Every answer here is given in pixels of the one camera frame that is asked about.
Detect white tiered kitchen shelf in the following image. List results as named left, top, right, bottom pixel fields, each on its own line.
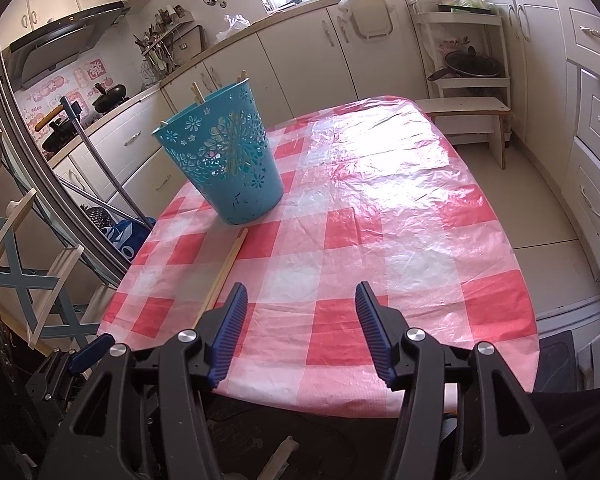
left=411, top=2, right=512, bottom=111

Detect white plastic bag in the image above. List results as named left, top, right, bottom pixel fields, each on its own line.
left=214, top=13, right=252, bottom=44

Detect cream kitchen base cabinets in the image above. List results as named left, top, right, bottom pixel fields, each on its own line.
left=49, top=0, right=600, bottom=282

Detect dark frying pan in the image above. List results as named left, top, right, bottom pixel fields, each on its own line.
left=426, top=46, right=504, bottom=84

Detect pink wall stickers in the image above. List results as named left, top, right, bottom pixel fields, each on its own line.
left=17, top=52, right=112, bottom=117

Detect white hanging plastic holder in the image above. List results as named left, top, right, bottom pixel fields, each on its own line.
left=336, top=0, right=395, bottom=43

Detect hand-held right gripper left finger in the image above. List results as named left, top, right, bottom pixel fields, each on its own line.
left=37, top=281, right=249, bottom=480

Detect blue plastic bag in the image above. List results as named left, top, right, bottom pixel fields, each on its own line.
left=101, top=217, right=157, bottom=264

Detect patterned waste bin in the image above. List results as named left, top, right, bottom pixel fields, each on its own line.
left=86, top=205, right=115, bottom=233

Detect black range hood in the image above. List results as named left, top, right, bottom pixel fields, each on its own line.
left=4, top=2, right=132, bottom=92

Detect teal perforated plastic basket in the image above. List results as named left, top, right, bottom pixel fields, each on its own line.
left=152, top=76, right=285, bottom=225

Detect black wok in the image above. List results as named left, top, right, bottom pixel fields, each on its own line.
left=91, top=82, right=132, bottom=114

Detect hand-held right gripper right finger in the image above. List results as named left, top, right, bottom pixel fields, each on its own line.
left=355, top=281, right=568, bottom=480

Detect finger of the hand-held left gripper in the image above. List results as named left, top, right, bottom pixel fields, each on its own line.
left=71, top=332, right=114, bottom=375

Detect beige folding rack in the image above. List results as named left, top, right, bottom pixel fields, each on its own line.
left=0, top=129, right=103, bottom=357

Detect wooden step stool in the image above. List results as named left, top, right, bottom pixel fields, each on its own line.
left=416, top=96, right=512, bottom=171

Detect black cooking pot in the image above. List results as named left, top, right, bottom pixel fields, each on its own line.
left=41, top=119, right=80, bottom=155

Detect pink checked plastic tablecloth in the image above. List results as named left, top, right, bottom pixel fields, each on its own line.
left=97, top=94, right=540, bottom=420

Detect wall utensil rack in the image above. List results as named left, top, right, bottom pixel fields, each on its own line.
left=131, top=5, right=207, bottom=85

